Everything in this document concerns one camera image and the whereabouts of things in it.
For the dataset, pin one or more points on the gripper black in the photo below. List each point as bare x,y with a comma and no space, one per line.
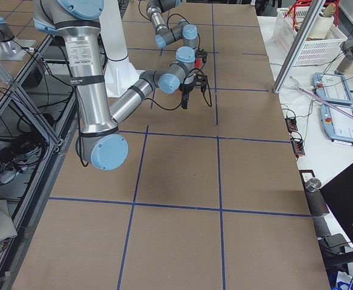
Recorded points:
186,89

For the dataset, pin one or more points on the red block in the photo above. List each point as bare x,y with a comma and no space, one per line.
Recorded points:
197,63

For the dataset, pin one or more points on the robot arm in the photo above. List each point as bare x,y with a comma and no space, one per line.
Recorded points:
164,34
78,23

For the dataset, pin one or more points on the reacher grabber stick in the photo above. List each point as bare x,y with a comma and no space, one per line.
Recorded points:
320,100

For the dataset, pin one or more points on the teach pendant far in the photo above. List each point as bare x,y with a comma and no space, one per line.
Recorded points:
332,88

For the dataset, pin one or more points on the teach pendant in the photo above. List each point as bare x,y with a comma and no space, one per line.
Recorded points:
338,124
332,88

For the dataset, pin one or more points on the white plastic basket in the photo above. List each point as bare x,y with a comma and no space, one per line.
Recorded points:
323,41

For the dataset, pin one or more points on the metal cup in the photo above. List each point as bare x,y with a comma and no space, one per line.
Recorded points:
312,185

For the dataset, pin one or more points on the teach pendant near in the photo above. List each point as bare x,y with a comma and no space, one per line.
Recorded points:
338,124

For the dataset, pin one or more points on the white pedestal column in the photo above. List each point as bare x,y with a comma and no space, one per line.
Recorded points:
120,73

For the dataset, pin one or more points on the aluminium frame post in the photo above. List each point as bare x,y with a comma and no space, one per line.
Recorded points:
298,43

